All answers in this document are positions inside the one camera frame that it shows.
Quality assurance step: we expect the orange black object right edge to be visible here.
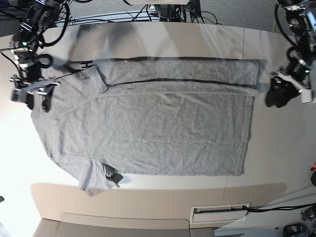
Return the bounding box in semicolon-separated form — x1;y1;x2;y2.
310;164;316;171

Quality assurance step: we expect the black cable at grommet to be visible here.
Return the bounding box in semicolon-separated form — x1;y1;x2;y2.
232;203;316;213

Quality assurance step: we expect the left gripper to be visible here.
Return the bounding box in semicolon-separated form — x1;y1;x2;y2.
265;71;304;108

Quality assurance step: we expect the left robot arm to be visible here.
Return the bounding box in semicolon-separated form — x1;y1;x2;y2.
40;8;316;117

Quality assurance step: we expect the white table cable grommet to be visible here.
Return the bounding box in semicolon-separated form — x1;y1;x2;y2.
190;203;251;224

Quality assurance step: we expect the black device bottom right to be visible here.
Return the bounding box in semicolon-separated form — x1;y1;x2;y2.
283;223;305;237

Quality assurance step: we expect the grey T-shirt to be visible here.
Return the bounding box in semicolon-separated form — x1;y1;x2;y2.
31;59;260;196

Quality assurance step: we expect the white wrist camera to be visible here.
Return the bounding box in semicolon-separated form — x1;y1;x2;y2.
300;89;315;103
11;88;27;103

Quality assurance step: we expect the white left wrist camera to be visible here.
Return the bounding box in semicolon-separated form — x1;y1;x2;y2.
300;89;315;103

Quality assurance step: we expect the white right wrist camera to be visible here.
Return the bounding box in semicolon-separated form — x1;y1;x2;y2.
11;88;27;103

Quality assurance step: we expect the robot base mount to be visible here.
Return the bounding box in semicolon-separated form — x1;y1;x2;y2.
150;4;191;23

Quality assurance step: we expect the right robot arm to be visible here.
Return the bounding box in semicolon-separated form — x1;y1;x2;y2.
8;0;70;112

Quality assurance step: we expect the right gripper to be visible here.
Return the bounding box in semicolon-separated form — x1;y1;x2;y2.
9;76;60;113

